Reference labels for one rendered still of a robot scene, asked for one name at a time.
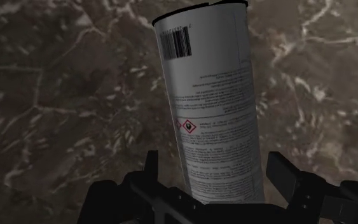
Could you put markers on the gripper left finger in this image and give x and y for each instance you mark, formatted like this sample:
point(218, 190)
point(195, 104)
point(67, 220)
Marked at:
point(154, 192)

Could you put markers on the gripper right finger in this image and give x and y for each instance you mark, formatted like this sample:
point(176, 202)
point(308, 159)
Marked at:
point(302, 186)

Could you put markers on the white printed spray can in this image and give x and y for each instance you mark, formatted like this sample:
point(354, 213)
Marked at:
point(211, 102)

